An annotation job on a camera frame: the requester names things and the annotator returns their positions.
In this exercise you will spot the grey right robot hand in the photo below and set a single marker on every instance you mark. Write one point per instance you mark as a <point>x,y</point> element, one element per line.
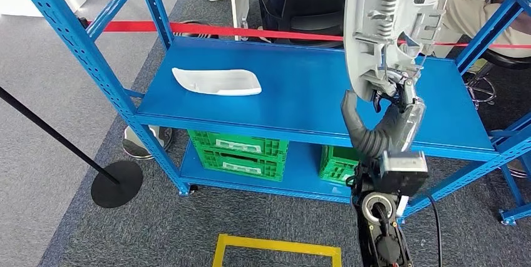
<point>410,128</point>

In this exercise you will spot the silver plastic wheel hubcap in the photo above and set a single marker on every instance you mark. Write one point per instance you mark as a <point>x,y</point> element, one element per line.
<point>365,28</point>

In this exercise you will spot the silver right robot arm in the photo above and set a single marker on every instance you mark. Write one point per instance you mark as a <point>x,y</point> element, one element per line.
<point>379,232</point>

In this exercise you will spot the blue metal shelf rack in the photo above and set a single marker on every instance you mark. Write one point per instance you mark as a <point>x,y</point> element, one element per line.
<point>269,103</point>

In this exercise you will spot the white plastic tray part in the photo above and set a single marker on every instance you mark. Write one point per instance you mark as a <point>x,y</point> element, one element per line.
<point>217,83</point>

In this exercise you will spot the chrome round base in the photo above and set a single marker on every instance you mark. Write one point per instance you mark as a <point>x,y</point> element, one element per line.
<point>517,169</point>

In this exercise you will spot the black stool with chrome base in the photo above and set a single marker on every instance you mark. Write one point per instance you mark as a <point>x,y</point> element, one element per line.
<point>508,61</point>

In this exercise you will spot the red barrier belt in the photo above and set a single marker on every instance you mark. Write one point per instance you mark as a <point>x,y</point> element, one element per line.
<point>232,31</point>

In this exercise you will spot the black stanchion with round base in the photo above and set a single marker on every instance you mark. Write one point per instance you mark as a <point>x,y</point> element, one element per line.
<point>118,186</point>

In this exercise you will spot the chrome stanchion post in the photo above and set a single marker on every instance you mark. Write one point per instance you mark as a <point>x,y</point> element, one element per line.
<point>132,144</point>

